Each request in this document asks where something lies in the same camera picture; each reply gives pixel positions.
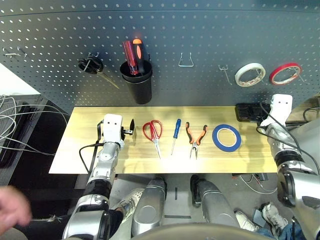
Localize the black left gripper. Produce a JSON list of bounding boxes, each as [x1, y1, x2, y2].
[[120, 118, 136, 141]]

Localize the red handled scissors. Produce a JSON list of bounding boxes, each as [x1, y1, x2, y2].
[[142, 119, 163, 160]]

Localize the blue handled screwdriver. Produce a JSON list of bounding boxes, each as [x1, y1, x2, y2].
[[170, 118, 182, 156]]

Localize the orange black pliers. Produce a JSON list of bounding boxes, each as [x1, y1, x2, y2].
[[185, 121, 209, 160]]

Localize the blue tape roll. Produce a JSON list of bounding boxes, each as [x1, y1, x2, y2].
[[211, 124, 243, 153]]

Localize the dark grey metal pegboard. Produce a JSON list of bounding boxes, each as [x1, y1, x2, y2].
[[0, 0, 320, 116]]

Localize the bystander bare hand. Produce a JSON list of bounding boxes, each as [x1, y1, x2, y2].
[[0, 185, 33, 230]]

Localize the black cup holder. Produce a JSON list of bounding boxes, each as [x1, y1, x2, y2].
[[119, 59, 154, 105]]

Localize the white mesh sneaker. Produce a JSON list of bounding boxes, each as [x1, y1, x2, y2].
[[111, 187, 146, 225]]

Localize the silver left robot leg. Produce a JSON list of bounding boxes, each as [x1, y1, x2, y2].
[[131, 176, 168, 237]]

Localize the silver robot leg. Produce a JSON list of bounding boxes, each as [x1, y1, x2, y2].
[[190, 174, 241, 229], [131, 176, 168, 237]]

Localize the silver right robot leg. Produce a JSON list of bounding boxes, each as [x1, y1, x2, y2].
[[190, 174, 241, 229]]

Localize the black tool case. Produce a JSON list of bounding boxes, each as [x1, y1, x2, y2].
[[235, 102, 273, 123]]

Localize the black equipment rack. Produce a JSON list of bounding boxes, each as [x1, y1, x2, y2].
[[0, 94, 50, 186]]

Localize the white tape roll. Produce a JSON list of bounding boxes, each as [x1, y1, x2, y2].
[[234, 62, 267, 88]]

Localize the grey robot torso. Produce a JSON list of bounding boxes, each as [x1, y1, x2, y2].
[[129, 223, 276, 240]]

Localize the plain white sneaker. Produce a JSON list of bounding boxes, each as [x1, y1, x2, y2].
[[234, 210, 261, 233]]

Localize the red tape roll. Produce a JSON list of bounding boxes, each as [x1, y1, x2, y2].
[[269, 62, 303, 86]]

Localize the white laced sneaker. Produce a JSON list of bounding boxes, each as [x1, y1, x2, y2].
[[261, 201, 290, 237]]

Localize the large grey machine housing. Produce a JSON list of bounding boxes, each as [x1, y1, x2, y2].
[[284, 117, 320, 164]]

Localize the blue jeans leg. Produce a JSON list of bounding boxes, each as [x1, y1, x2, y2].
[[257, 219, 310, 240]]

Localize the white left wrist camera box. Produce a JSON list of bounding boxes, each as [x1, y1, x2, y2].
[[102, 113, 124, 144]]

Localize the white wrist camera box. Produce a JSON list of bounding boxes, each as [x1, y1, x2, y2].
[[102, 113, 124, 144], [269, 93, 294, 126]]

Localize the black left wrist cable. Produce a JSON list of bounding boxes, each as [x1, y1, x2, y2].
[[79, 119, 105, 176]]

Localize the red handled screwdriver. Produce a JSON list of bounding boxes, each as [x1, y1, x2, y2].
[[122, 40, 140, 76]]

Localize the black handled scissors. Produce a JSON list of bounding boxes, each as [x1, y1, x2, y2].
[[77, 55, 121, 90]]

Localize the wire pliers hanger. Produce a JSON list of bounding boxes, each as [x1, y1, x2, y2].
[[178, 52, 195, 68]]

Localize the grey loose cable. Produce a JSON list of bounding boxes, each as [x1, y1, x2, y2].
[[0, 103, 70, 117], [0, 136, 56, 157]]

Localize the white floor cable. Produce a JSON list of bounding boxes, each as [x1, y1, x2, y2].
[[237, 173, 279, 195]]

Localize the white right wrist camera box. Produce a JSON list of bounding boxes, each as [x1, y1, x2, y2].
[[269, 93, 294, 126]]

